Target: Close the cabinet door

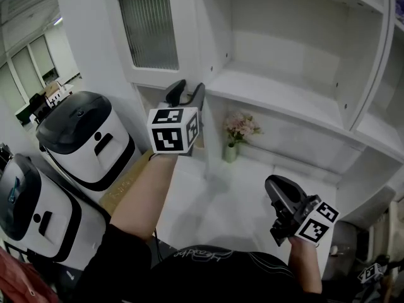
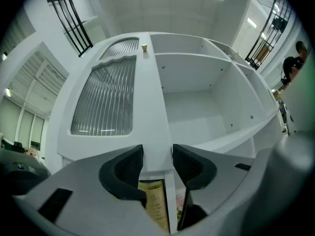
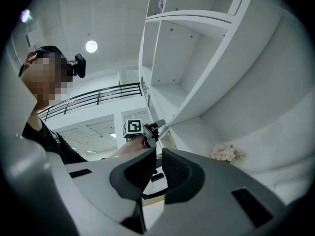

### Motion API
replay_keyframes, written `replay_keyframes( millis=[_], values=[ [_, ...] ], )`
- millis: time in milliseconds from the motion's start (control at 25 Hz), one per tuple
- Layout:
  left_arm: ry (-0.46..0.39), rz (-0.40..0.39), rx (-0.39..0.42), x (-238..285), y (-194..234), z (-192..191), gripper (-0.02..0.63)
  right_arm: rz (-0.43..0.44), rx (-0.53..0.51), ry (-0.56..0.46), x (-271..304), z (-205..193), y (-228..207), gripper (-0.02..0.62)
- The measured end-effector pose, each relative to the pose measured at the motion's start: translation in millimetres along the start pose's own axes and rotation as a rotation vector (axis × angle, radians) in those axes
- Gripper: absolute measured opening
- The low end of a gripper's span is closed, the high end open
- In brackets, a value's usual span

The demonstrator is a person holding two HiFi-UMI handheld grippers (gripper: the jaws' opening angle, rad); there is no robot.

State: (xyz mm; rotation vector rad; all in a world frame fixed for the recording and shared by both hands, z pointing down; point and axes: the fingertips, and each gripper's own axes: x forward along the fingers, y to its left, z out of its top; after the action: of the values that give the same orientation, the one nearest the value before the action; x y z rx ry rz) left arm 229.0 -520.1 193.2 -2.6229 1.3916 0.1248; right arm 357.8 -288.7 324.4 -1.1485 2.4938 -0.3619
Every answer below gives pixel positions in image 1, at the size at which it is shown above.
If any person's black shirt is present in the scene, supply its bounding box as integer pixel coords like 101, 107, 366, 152
74, 222, 329, 303

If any black office chair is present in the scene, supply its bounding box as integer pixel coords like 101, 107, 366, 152
27, 92, 45, 120

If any person's left forearm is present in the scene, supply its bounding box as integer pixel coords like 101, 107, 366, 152
109, 151, 179, 242

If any thin white board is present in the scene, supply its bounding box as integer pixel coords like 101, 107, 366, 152
102, 0, 203, 90

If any pink flower bouquet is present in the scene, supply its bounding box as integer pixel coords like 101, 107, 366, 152
223, 112, 263, 147

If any white service robot blue item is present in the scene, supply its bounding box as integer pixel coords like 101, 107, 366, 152
0, 152, 110, 264

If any pale green vase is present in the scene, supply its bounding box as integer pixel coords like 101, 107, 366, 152
224, 141, 239, 164

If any thin black cable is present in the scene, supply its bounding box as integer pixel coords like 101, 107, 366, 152
152, 227, 165, 262

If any person's right forearm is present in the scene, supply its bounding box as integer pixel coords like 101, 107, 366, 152
288, 236, 323, 294

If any white wall shelf unit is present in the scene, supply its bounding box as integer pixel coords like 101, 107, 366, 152
132, 0, 404, 224

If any white desk with drawers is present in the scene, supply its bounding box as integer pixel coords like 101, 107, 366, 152
157, 146, 348, 278

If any brown cardboard box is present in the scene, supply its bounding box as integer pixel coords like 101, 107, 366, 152
98, 148, 153, 217

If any pink padded jacket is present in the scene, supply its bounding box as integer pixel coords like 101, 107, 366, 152
0, 247, 58, 303

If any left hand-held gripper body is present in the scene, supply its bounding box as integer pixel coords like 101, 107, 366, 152
146, 101, 206, 157

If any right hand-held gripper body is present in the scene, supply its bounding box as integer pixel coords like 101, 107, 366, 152
270, 194, 341, 247

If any white black service robot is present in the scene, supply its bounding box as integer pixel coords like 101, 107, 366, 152
35, 90, 137, 193

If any black white patterned cube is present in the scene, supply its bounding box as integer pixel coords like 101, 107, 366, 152
357, 262, 384, 285

